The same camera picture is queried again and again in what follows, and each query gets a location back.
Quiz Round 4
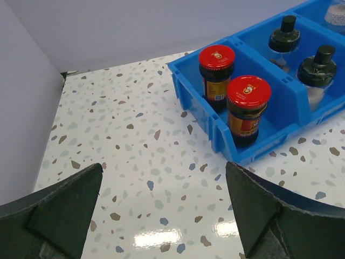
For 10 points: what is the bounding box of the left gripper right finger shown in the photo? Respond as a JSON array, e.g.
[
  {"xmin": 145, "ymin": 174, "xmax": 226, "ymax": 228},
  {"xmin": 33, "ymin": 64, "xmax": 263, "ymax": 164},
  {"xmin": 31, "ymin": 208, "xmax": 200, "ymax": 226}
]
[{"xmin": 226, "ymin": 162, "xmax": 344, "ymax": 258}]

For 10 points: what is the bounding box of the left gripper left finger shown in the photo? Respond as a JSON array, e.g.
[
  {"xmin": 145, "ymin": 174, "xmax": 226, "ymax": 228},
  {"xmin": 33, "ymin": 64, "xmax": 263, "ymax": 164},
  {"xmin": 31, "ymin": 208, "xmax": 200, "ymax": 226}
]
[{"xmin": 1, "ymin": 163, "xmax": 103, "ymax": 258}]

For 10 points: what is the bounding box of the red-lid sauce jar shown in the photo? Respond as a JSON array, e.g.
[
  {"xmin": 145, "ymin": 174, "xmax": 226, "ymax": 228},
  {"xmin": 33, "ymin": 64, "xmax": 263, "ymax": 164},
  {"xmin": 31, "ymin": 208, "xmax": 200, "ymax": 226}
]
[
  {"xmin": 198, "ymin": 44, "xmax": 236, "ymax": 112},
  {"xmin": 227, "ymin": 75, "xmax": 272, "ymax": 147}
]

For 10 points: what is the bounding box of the black-cap spice grinder bottle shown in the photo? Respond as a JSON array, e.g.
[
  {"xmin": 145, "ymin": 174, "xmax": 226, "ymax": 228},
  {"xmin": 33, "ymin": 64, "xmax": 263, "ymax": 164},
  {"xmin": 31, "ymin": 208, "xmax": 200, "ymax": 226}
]
[{"xmin": 296, "ymin": 45, "xmax": 337, "ymax": 112}]

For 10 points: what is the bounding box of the blue three-compartment plastic bin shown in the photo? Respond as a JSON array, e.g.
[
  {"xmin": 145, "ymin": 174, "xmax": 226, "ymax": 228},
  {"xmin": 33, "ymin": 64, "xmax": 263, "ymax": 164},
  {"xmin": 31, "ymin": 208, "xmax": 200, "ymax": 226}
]
[{"xmin": 168, "ymin": 1, "xmax": 344, "ymax": 165}]

